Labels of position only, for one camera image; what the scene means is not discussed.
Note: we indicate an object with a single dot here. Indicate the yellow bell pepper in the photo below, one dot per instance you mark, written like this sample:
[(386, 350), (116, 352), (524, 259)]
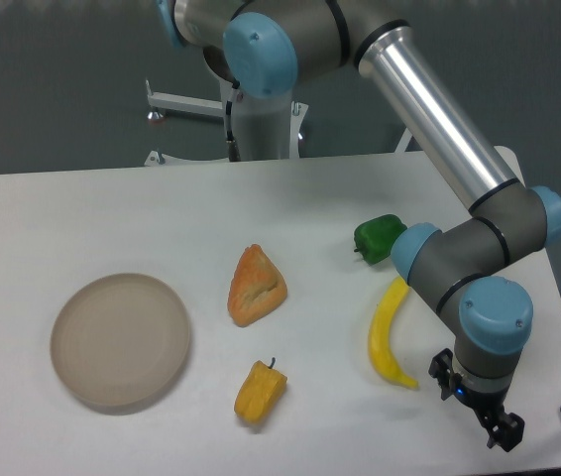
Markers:
[(260, 392)]

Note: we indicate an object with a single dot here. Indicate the orange bread wedge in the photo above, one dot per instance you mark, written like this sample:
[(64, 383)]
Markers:
[(257, 287)]

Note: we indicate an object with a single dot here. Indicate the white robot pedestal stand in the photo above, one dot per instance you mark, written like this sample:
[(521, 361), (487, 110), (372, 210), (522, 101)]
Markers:
[(254, 129)]

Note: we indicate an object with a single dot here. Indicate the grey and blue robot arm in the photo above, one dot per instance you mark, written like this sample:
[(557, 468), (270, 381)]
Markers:
[(265, 48)]

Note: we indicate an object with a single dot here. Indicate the green bell pepper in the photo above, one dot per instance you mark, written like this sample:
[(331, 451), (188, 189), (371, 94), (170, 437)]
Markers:
[(374, 238)]

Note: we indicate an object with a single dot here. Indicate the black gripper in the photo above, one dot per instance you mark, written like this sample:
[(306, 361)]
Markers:
[(485, 396)]

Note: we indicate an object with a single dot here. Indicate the beige round plate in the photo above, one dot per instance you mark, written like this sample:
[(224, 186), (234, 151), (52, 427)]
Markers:
[(119, 344)]

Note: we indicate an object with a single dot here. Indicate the yellow banana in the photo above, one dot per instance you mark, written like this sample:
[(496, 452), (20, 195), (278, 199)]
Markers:
[(379, 346)]

